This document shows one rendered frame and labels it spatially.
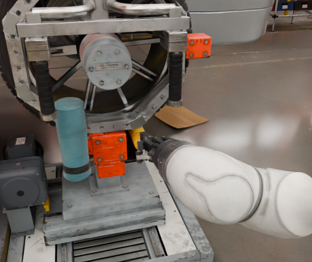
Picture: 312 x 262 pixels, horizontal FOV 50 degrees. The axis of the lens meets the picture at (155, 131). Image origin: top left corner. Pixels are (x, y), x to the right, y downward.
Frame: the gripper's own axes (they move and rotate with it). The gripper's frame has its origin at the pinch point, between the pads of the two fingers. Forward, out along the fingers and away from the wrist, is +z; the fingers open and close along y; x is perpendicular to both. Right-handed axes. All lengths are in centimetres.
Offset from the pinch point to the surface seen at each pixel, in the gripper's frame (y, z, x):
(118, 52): 2.4, 10.2, -22.4
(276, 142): -121, 103, 45
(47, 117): 23.0, 7.8, -8.0
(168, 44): -8.8, 2.0, -23.1
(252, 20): -76, 63, -33
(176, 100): -11.0, 5.2, -8.2
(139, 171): -13, 65, 32
